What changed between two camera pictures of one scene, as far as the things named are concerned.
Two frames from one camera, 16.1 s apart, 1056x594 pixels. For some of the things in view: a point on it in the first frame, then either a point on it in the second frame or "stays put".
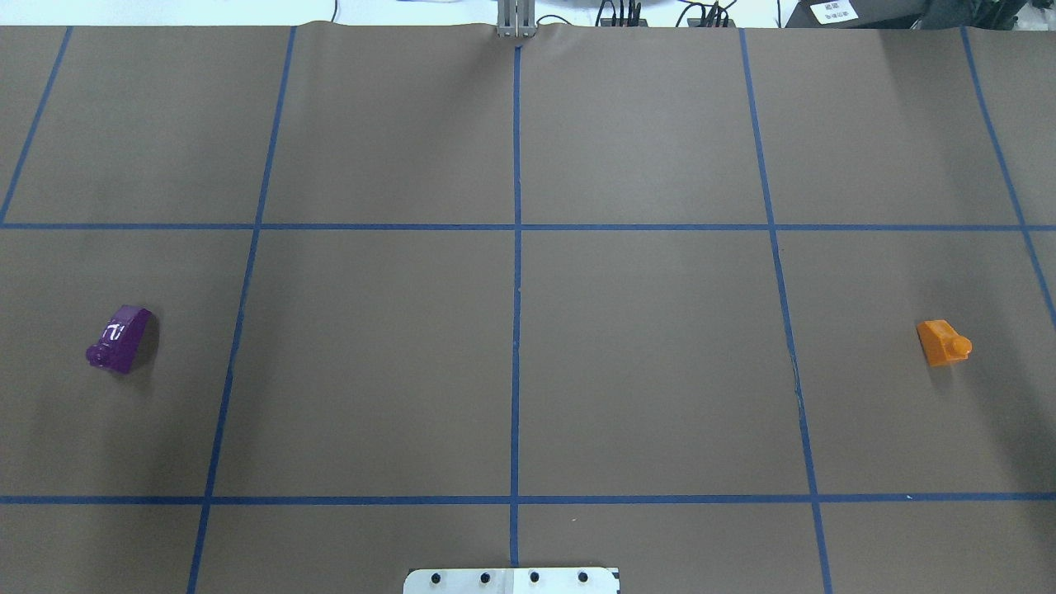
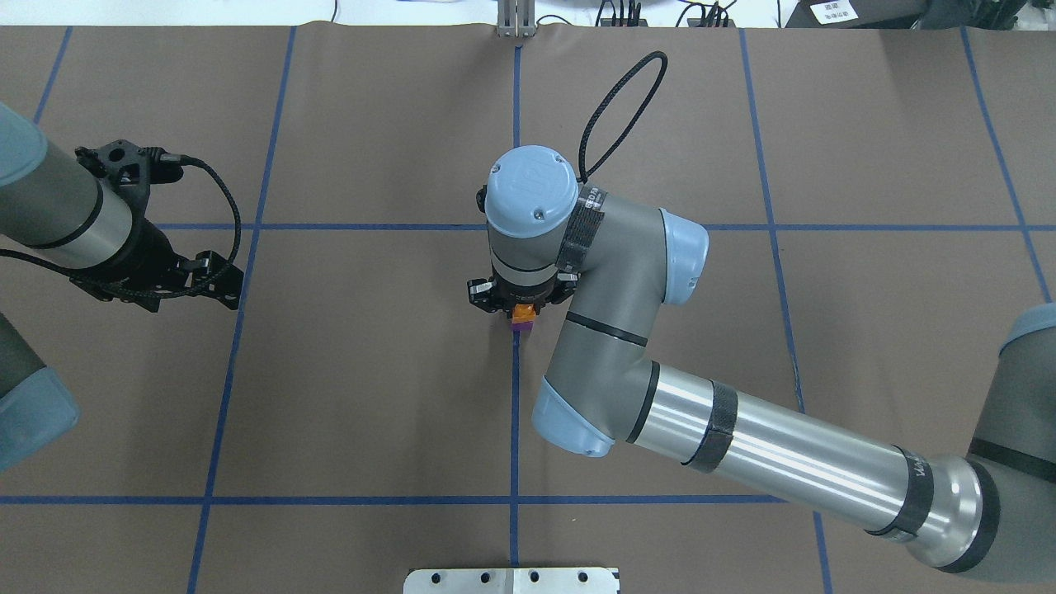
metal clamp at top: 516,18 stays put
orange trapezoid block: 940,343 → 523,313
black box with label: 923,14 stays put
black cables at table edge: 693,15 stays put
